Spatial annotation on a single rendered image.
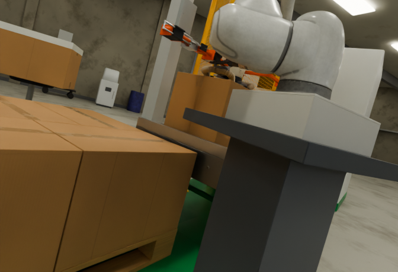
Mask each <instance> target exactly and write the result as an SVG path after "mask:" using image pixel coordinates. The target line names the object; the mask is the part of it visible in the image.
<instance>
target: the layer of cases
mask: <svg viewBox="0 0 398 272"><path fill-rule="evenodd" d="M196 157H197V153H196V152H194V151H191V150H189V149H187V148H184V147H182V146H179V145H176V144H174V143H172V142H169V141H167V140H165V139H162V138H159V137H157V136H154V135H151V134H150V133H147V132H144V131H142V130H140V129H137V128H135V127H132V126H129V125H128V124H125V123H122V122H120V121H117V120H114V119H112V118H110V117H107V116H105V115H103V114H100V113H97V112H95V111H92V110H86V109H81V108H75V107H67V106H63V105H56V104H49V103H43V102H38V101H31V100H24V99H20V98H13V97H6V96H2V95H0V272H59V271H62V270H65V269H67V268H70V267H73V266H75V265H78V264H81V263H84V262H86V261H89V260H92V259H94V258H97V257H100V256H102V255H105V254H108V253H111V252H113V251H116V250H118V249H122V248H124V247H127V246H129V245H133V244H135V243H138V242H140V241H144V240H146V239H149V238H152V237H154V236H157V235H160V234H162V233H165V232H168V231H171V230H173V229H176V228H177V227H178V223H179V219H180V216H181V212H182V208H183V205H184V201H185V197H186V194H187V190H188V186H189V183H190V179H191V175H192V171H193V168H194V164H195V160H196Z"/></svg>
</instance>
